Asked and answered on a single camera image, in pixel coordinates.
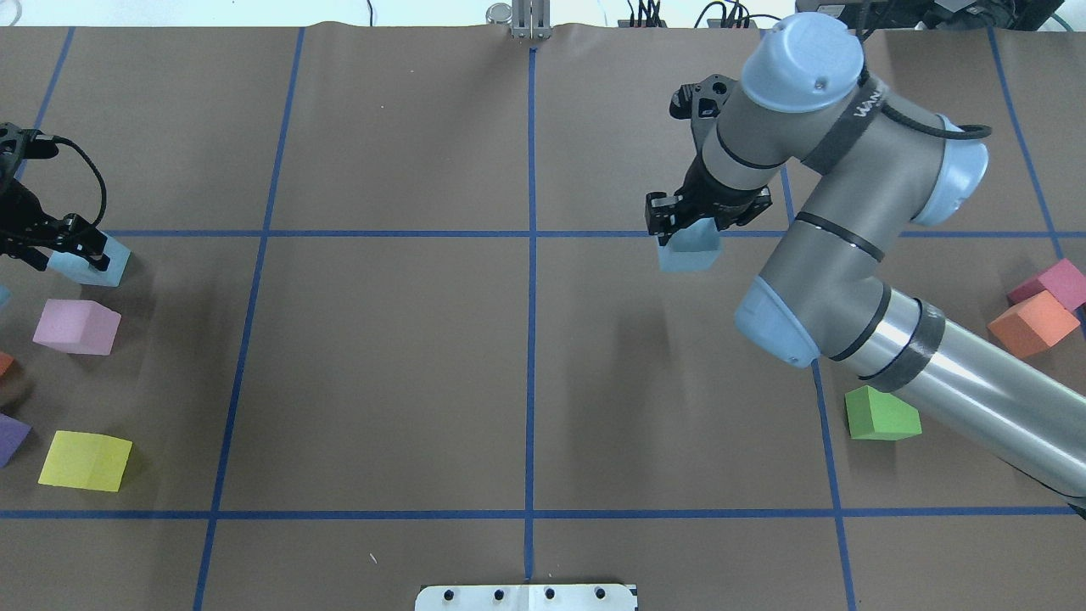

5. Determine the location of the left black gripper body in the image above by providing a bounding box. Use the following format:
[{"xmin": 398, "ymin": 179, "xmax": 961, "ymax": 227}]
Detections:
[{"xmin": 1, "ymin": 179, "xmax": 70, "ymax": 255}]

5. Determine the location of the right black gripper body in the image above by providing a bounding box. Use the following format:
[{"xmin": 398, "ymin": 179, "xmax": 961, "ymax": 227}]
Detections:
[{"xmin": 675, "ymin": 154, "xmax": 773, "ymax": 231}]

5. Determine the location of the light blue block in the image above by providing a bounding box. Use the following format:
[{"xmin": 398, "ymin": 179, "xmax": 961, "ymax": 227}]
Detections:
[
  {"xmin": 657, "ymin": 219, "xmax": 723, "ymax": 273},
  {"xmin": 47, "ymin": 237, "xmax": 132, "ymax": 288}
]

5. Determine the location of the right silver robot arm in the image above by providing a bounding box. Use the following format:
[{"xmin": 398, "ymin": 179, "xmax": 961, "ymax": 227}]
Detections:
[{"xmin": 645, "ymin": 13, "xmax": 1085, "ymax": 514}]

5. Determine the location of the pink block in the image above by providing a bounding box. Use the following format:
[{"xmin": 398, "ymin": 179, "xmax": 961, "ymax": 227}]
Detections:
[{"xmin": 31, "ymin": 300, "xmax": 123, "ymax": 356}]

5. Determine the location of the orange block left side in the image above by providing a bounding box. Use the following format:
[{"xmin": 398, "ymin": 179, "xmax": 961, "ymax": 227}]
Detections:
[{"xmin": 0, "ymin": 352, "xmax": 16, "ymax": 378}]

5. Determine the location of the purple block left side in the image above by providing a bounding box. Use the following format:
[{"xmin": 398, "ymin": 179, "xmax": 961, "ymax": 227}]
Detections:
[{"xmin": 0, "ymin": 413, "xmax": 31, "ymax": 468}]

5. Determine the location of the yellow block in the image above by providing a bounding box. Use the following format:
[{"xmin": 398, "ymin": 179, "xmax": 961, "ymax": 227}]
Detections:
[{"xmin": 38, "ymin": 430, "xmax": 132, "ymax": 492}]

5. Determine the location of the green block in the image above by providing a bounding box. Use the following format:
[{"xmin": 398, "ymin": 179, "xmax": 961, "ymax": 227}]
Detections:
[{"xmin": 844, "ymin": 386, "xmax": 922, "ymax": 441}]

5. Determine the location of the orange block right side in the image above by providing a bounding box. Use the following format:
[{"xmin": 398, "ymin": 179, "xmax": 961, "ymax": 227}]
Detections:
[{"xmin": 988, "ymin": 290, "xmax": 1081, "ymax": 359}]

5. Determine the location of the crimson block beside orange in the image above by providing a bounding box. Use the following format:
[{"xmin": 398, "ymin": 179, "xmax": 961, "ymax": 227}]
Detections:
[{"xmin": 1007, "ymin": 258, "xmax": 1085, "ymax": 311}]

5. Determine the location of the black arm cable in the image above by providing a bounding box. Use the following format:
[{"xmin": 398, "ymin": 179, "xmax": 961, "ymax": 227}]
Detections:
[{"xmin": 47, "ymin": 137, "xmax": 109, "ymax": 230}]

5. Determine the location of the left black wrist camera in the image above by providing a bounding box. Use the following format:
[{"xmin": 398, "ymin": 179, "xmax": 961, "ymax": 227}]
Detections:
[{"xmin": 1, "ymin": 120, "xmax": 59, "ymax": 179}]

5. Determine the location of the aluminium frame post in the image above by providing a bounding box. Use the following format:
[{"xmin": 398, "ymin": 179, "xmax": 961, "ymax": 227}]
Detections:
[{"xmin": 508, "ymin": 0, "xmax": 553, "ymax": 40}]

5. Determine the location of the white pedestal base plate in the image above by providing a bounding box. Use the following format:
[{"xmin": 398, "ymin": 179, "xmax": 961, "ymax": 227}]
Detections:
[{"xmin": 414, "ymin": 583, "xmax": 640, "ymax": 610}]

